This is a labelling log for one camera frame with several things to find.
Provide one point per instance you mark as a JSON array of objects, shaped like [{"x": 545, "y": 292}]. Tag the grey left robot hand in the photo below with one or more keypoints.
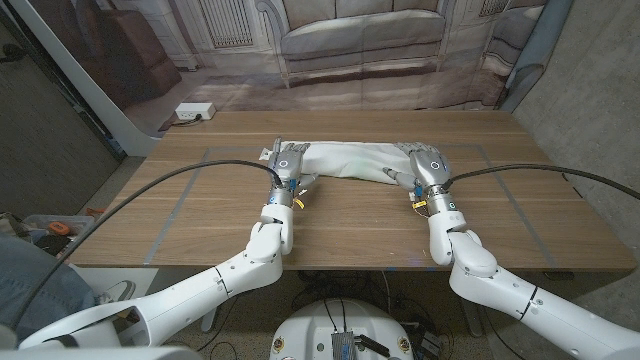
[{"x": 285, "y": 165}]

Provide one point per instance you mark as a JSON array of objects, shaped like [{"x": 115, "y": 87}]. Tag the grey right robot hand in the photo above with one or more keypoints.
[{"x": 427, "y": 167}]

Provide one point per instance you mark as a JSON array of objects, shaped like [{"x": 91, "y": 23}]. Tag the white cloth napkin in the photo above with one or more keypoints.
[{"x": 355, "y": 160}]

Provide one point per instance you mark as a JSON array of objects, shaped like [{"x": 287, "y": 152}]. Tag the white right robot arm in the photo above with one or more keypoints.
[{"x": 520, "y": 290}]

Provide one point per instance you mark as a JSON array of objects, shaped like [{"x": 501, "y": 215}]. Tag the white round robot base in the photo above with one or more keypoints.
[{"x": 310, "y": 330}]

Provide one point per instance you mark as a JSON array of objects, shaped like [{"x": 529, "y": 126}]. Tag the small white paper tag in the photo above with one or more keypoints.
[{"x": 265, "y": 153}]

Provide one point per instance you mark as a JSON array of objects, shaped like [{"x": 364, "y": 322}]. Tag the white power strip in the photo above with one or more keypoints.
[{"x": 195, "y": 110}]

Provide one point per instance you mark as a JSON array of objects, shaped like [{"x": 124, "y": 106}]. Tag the printed sofa room backdrop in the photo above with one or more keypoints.
[{"x": 350, "y": 50}]

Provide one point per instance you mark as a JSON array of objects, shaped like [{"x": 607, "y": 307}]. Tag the blue-grey rolled backdrop edge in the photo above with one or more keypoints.
[{"x": 537, "y": 45}]

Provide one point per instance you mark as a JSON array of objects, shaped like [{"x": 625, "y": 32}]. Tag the grey finned electronics module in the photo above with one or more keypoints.
[{"x": 343, "y": 346}]

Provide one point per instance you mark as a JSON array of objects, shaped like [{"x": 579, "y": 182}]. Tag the small orange red object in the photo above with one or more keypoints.
[{"x": 95, "y": 211}]

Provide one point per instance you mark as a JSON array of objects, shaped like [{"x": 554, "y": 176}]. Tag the clear plastic storage bin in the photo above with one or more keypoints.
[{"x": 80, "y": 222}]

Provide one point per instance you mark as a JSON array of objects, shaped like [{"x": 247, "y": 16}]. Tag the orange black hand tool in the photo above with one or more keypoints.
[{"x": 59, "y": 228}]

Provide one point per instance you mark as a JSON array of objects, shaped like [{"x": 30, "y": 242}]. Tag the person in blue jeans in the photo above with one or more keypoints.
[{"x": 35, "y": 285}]

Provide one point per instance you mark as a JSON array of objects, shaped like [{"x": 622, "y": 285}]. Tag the white slanted post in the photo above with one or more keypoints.
[{"x": 90, "y": 85}]

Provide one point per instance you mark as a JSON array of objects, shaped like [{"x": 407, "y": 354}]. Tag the black wall mounted object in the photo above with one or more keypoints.
[{"x": 10, "y": 52}]

